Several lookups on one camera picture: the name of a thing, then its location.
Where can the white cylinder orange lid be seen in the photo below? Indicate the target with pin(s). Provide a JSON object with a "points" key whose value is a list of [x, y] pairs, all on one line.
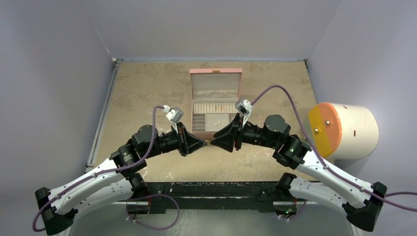
{"points": [[342, 132]]}

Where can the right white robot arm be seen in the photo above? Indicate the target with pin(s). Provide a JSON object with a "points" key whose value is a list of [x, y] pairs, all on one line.
{"points": [[360, 200]]}

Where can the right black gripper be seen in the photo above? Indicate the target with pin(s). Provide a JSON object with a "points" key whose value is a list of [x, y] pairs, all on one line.
{"points": [[237, 136]]}

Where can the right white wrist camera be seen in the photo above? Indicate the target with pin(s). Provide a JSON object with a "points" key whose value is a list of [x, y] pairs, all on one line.
{"points": [[244, 107]]}

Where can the pink jewelry box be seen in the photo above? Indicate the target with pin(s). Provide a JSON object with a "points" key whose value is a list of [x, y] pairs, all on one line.
{"points": [[214, 94]]}

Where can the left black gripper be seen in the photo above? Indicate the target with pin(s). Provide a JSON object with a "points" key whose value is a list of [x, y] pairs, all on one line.
{"points": [[187, 142]]}

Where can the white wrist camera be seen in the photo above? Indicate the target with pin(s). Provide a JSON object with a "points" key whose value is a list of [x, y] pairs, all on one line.
{"points": [[173, 115], [244, 107]]}

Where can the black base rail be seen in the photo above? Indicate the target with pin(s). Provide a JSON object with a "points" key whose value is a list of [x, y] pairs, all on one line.
{"points": [[262, 196]]}

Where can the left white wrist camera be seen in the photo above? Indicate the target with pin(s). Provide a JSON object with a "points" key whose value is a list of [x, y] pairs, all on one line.
{"points": [[173, 115]]}

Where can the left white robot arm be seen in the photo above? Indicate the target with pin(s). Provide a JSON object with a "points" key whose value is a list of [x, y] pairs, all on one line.
{"points": [[59, 206]]}

